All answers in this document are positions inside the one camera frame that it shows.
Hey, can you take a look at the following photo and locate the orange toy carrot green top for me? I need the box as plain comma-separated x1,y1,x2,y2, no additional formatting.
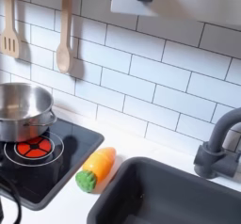
74,146,118,194

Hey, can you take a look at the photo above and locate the black toy stove top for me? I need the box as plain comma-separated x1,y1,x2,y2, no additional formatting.
0,118,105,212

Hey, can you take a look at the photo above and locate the wooden spoon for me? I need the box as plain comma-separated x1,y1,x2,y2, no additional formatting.
56,0,76,74

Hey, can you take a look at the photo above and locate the steel pot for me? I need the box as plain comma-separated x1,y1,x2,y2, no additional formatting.
0,82,58,143

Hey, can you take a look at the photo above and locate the grey curved tap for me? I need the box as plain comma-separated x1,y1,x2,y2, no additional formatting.
193,107,241,180

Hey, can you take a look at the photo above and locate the dark grey sink basin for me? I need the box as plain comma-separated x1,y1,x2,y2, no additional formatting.
86,156,241,224

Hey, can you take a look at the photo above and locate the white toy microwave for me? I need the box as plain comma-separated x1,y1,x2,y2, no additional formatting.
110,0,241,26

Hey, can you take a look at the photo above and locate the slotted wooden spatula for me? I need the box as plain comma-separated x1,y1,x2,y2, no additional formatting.
0,0,21,59

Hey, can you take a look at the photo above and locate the thin black cable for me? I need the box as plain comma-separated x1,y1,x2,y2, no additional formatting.
0,170,23,224

